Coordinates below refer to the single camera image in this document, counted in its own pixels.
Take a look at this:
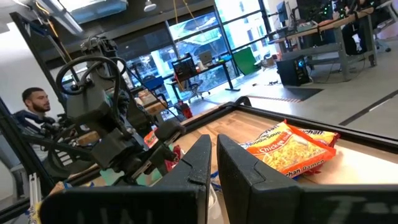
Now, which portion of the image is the red object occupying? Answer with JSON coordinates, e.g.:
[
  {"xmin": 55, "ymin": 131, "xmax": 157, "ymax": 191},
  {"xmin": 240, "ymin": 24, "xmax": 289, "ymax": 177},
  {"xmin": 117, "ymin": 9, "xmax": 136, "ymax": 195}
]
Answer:
[{"xmin": 177, "ymin": 102, "xmax": 193, "ymax": 119}]

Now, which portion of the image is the wooden box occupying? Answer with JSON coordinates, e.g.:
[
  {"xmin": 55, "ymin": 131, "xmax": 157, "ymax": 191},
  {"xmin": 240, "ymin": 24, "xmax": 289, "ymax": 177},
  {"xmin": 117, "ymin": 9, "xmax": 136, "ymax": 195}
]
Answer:
[
  {"xmin": 136, "ymin": 89, "xmax": 159, "ymax": 106},
  {"xmin": 144, "ymin": 101, "xmax": 169, "ymax": 116}
]

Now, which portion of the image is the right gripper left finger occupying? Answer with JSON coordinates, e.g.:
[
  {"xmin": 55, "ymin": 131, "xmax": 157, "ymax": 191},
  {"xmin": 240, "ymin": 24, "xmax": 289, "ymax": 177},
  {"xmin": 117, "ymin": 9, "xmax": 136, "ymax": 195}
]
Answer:
[{"xmin": 39, "ymin": 134, "xmax": 213, "ymax": 224}]

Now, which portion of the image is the black aluminium rig frame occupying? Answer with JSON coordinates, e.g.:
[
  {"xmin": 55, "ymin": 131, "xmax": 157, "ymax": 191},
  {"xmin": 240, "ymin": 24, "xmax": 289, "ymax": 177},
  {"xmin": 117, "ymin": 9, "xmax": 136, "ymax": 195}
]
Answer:
[{"xmin": 0, "ymin": 11, "xmax": 398, "ymax": 224}]

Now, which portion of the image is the black desk monitor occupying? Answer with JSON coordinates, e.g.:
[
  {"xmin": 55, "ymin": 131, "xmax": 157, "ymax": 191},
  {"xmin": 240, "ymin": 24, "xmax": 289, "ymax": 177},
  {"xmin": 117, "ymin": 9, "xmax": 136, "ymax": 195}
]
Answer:
[{"xmin": 171, "ymin": 53, "xmax": 198, "ymax": 82}]

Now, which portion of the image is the orange chicken noodle pack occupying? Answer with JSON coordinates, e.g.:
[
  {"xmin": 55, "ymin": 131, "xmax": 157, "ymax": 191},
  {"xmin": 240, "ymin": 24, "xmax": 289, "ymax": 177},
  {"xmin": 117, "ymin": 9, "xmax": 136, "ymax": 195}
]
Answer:
[{"xmin": 245, "ymin": 119, "xmax": 337, "ymax": 179}]

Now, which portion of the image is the black office desk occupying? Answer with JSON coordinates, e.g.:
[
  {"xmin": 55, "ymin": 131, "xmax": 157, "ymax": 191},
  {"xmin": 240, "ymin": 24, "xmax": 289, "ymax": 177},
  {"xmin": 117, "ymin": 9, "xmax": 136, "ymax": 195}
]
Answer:
[{"xmin": 166, "ymin": 60, "xmax": 241, "ymax": 93}]

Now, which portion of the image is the grey office chair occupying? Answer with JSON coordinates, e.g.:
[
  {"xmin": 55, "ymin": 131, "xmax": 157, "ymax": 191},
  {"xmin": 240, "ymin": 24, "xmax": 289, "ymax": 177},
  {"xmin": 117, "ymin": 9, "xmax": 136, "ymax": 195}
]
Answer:
[{"xmin": 186, "ymin": 79, "xmax": 211, "ymax": 100}]

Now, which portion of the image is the grey laptop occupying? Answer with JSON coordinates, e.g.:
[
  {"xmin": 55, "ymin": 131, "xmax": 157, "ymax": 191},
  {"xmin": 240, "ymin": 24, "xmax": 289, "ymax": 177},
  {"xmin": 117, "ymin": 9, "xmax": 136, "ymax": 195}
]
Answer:
[{"xmin": 198, "ymin": 50, "xmax": 214, "ymax": 66}]

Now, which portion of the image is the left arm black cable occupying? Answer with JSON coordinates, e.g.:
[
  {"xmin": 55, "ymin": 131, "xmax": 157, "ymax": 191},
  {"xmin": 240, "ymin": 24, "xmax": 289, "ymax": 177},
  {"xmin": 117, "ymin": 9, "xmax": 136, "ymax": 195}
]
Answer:
[{"xmin": 55, "ymin": 55, "xmax": 128, "ymax": 131}]

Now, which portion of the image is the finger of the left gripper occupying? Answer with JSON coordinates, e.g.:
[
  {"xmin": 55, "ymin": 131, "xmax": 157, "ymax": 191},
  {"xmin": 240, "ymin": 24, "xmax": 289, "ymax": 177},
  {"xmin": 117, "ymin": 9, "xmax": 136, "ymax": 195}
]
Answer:
[
  {"xmin": 146, "ymin": 144, "xmax": 178, "ymax": 175},
  {"xmin": 154, "ymin": 119, "xmax": 187, "ymax": 144}
]

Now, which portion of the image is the ceiling light panel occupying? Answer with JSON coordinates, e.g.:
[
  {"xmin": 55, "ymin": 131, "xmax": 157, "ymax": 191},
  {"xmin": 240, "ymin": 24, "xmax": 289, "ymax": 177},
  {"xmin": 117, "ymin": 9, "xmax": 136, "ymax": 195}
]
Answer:
[{"xmin": 57, "ymin": 0, "xmax": 129, "ymax": 25}]

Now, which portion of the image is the black PC tower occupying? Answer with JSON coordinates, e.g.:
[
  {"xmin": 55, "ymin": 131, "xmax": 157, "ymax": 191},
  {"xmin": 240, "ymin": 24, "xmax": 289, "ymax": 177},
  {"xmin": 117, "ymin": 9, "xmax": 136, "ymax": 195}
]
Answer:
[{"xmin": 275, "ymin": 55, "xmax": 311, "ymax": 87}]

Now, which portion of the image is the green panel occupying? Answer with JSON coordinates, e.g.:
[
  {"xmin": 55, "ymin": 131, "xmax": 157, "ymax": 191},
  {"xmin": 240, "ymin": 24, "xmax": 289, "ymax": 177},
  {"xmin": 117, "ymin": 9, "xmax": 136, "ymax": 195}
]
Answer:
[{"xmin": 232, "ymin": 46, "xmax": 261, "ymax": 76}]

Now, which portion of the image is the clear plastic container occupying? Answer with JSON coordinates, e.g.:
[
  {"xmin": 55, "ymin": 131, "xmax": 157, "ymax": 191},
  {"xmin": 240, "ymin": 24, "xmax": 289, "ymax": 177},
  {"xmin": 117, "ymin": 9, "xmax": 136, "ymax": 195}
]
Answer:
[{"xmin": 207, "ymin": 170, "xmax": 231, "ymax": 224}]

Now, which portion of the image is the grey workbench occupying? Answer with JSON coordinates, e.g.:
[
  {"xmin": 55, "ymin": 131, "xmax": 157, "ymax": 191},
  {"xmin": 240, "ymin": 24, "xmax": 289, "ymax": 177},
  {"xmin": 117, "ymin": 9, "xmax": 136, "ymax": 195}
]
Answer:
[{"xmin": 275, "ymin": 6, "xmax": 379, "ymax": 82}]

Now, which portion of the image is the red-green snack packet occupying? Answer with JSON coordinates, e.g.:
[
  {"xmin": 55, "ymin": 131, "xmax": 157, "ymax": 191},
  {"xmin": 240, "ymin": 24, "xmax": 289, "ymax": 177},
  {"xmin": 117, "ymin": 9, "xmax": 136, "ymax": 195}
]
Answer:
[{"xmin": 143, "ymin": 129, "xmax": 160, "ymax": 149}]

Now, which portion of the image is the black desktop monitor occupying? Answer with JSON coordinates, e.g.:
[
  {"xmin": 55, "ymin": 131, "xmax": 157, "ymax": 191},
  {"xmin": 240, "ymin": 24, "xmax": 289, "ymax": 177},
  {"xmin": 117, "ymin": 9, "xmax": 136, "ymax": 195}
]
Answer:
[{"xmin": 275, "ymin": 1, "xmax": 292, "ymax": 24}]

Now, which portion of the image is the red beef noodle pack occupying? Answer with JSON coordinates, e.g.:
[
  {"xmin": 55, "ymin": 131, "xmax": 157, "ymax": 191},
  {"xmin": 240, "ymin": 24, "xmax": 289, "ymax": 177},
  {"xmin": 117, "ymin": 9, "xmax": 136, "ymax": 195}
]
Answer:
[
  {"xmin": 298, "ymin": 128, "xmax": 341, "ymax": 175},
  {"xmin": 164, "ymin": 144, "xmax": 183, "ymax": 172}
]

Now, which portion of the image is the green translucent plastic container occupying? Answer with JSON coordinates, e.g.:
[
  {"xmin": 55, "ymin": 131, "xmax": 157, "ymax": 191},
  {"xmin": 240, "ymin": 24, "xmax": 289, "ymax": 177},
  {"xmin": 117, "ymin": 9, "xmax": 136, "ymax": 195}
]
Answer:
[{"xmin": 98, "ymin": 167, "xmax": 165, "ymax": 187}]

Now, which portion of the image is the black mat with hazard stripe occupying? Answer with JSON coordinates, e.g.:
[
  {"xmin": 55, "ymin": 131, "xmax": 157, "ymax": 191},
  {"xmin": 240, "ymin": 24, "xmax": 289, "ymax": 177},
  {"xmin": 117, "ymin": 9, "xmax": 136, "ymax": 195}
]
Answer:
[{"xmin": 247, "ymin": 86, "xmax": 324, "ymax": 103}]

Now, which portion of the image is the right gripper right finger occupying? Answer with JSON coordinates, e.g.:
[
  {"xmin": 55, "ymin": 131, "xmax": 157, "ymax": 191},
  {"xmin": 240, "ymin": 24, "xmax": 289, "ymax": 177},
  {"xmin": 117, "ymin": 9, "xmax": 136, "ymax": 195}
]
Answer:
[{"xmin": 216, "ymin": 133, "xmax": 398, "ymax": 224}]

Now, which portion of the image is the person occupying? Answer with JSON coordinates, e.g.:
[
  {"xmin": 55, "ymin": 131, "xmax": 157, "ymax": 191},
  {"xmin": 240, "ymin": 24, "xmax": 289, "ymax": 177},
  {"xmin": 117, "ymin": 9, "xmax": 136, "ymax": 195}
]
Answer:
[{"xmin": 18, "ymin": 86, "xmax": 68, "ymax": 166}]

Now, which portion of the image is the blue chair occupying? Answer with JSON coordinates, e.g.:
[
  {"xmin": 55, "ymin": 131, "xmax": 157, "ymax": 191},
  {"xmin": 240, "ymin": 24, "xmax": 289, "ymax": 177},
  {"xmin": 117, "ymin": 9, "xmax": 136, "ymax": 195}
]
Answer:
[{"xmin": 143, "ymin": 76, "xmax": 165, "ymax": 94}]

